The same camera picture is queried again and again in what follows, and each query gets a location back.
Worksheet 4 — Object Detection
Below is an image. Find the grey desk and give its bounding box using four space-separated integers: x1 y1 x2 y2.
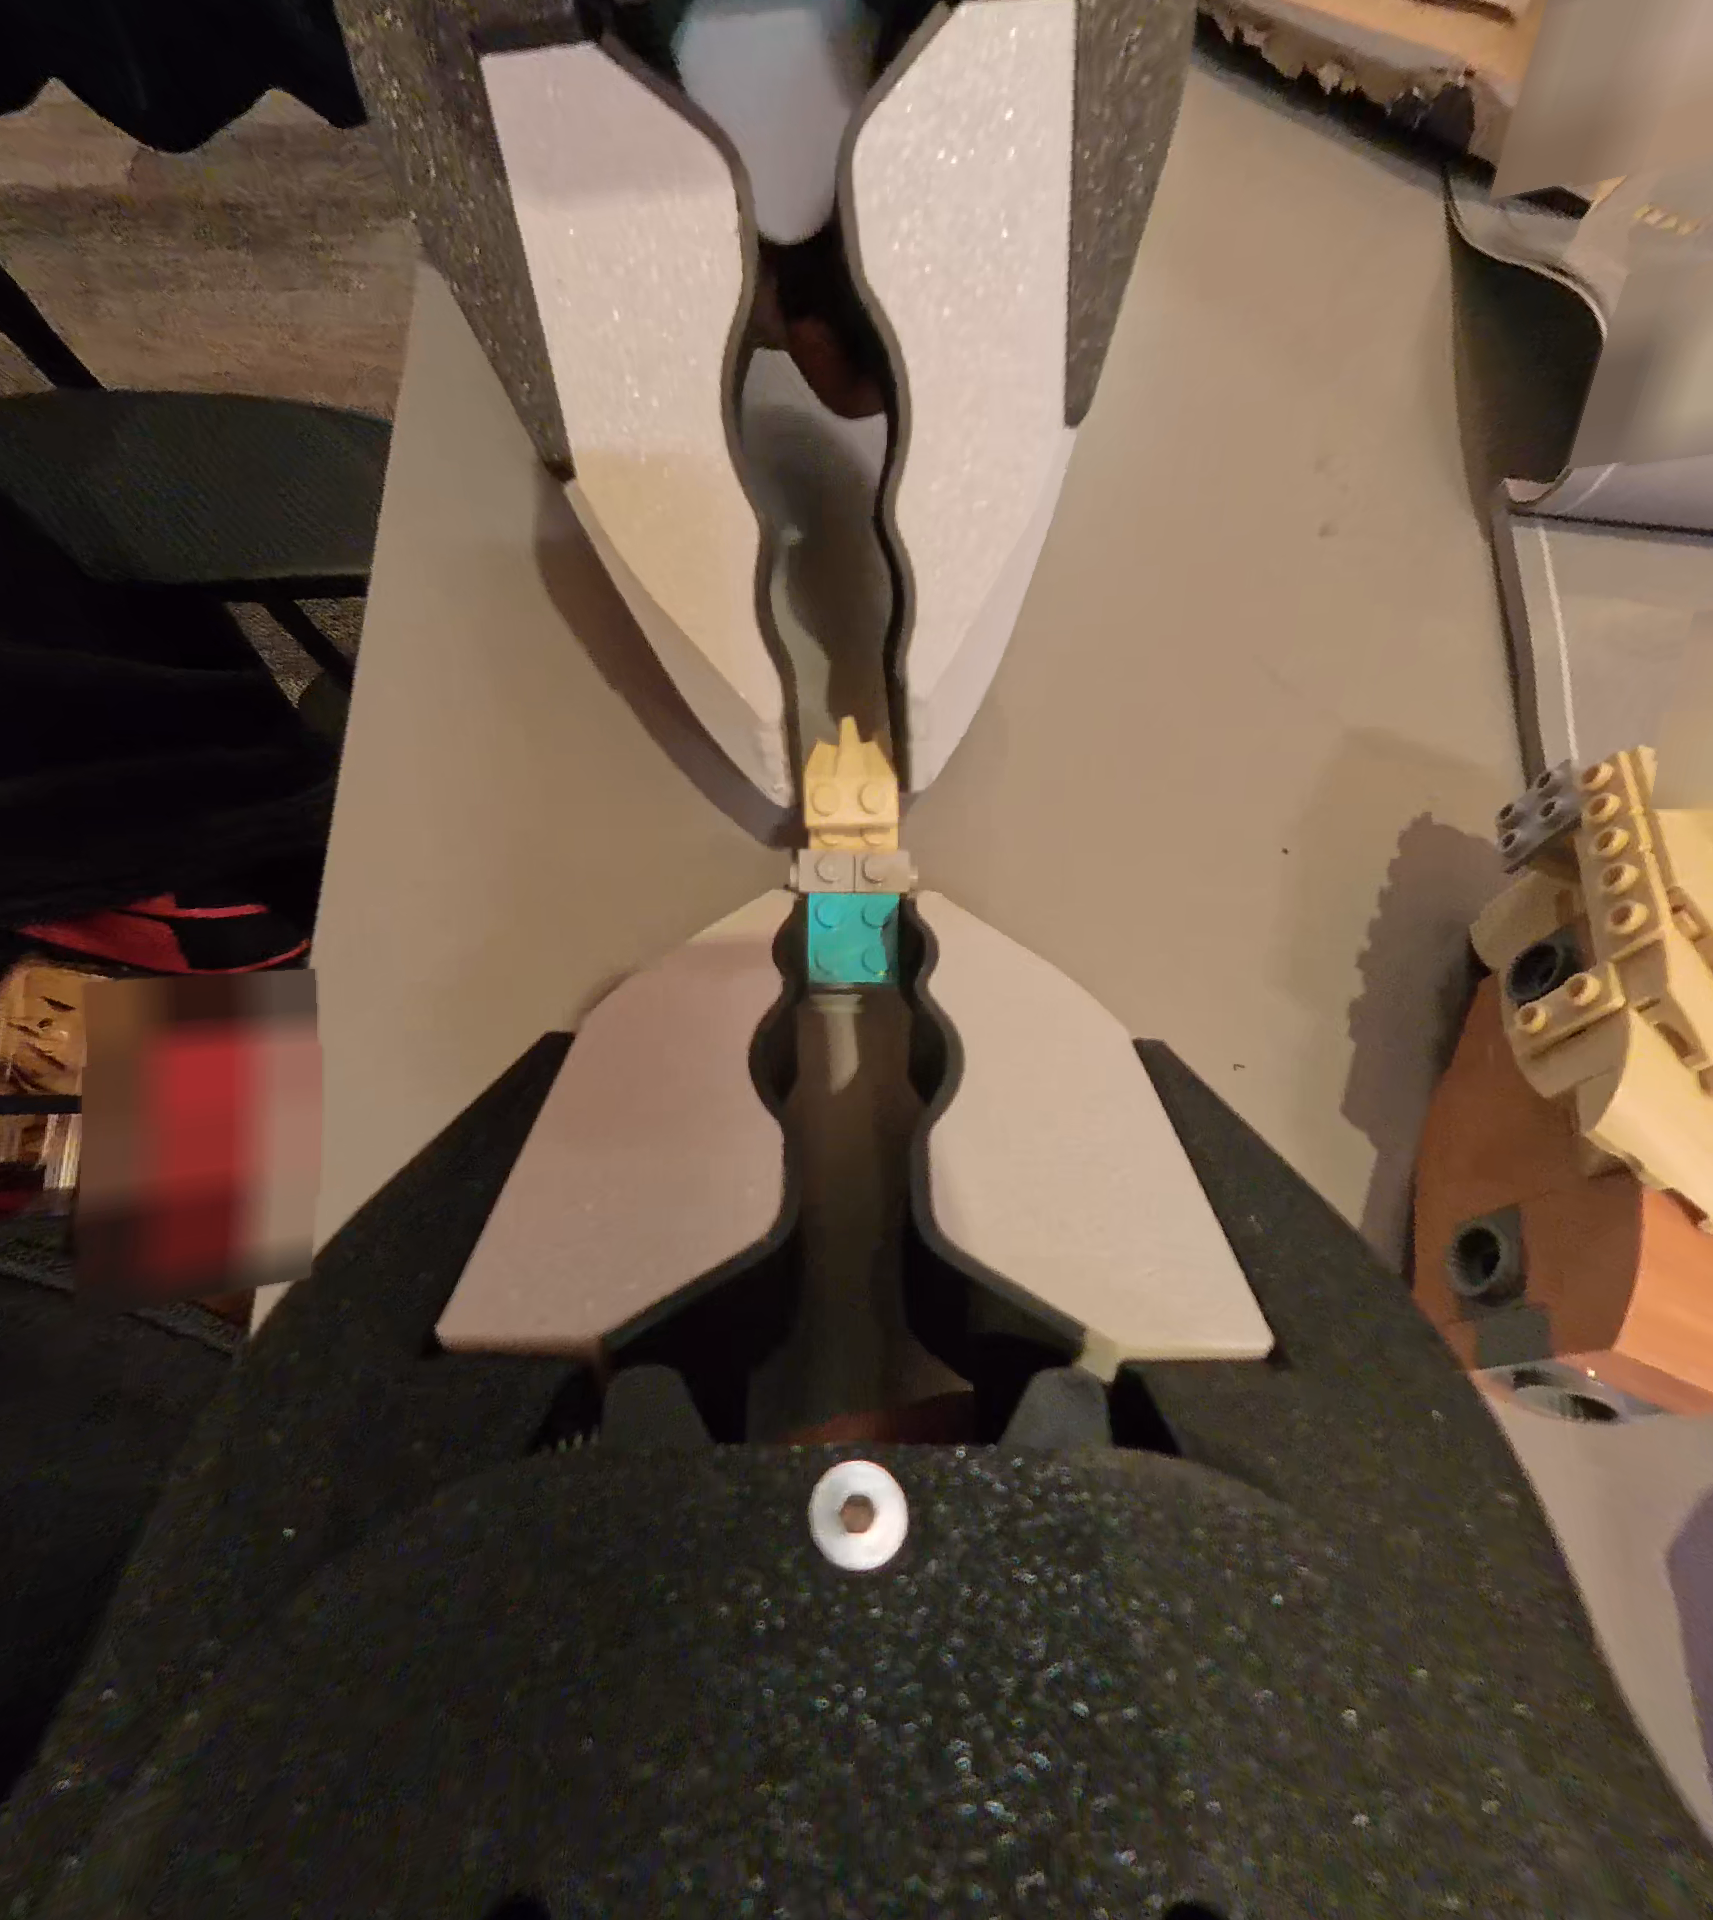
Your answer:
314 61 1713 1864

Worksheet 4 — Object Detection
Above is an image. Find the person's left hand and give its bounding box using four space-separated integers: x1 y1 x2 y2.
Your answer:
764 240 895 426

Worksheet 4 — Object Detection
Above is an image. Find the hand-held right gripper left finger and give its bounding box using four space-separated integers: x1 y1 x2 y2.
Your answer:
433 894 811 1361

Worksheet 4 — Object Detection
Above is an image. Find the person's left forearm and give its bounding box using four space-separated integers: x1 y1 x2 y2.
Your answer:
0 0 372 156

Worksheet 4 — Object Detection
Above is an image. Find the tan pointed brick piece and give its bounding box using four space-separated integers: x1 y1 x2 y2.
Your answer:
803 717 902 825

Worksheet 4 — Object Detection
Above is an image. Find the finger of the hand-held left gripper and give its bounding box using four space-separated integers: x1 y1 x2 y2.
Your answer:
839 0 1086 804
472 39 803 830

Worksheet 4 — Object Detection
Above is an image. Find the red black tool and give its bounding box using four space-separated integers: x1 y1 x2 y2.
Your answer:
15 894 314 978

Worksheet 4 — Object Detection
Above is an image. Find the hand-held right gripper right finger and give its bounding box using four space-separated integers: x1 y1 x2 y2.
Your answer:
906 894 1277 1379

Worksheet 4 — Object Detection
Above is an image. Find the tan brown brick ship model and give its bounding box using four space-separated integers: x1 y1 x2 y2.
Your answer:
1408 745 1713 1428

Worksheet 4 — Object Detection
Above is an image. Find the black office chair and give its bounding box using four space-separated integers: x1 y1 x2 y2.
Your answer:
0 160 397 714

